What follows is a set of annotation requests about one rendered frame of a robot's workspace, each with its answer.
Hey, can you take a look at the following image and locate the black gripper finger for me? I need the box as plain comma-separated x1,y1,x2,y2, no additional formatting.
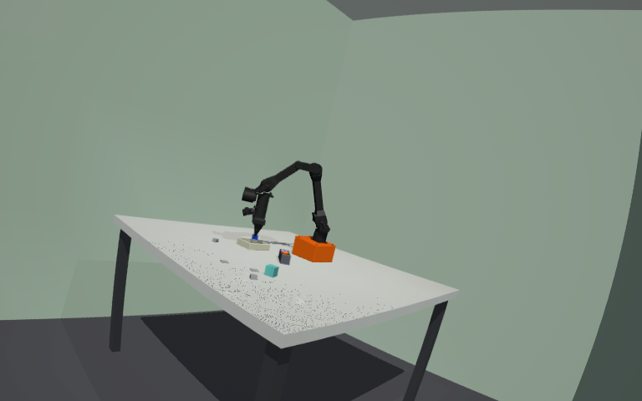
253,223,263,236

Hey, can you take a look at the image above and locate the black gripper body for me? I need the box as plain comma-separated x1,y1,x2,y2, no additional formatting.
252,204,268,226

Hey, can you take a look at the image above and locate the teal cube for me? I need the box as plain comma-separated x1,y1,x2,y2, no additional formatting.
264,264,279,278

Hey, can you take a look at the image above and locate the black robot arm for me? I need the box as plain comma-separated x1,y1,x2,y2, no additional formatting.
242,160,330,244

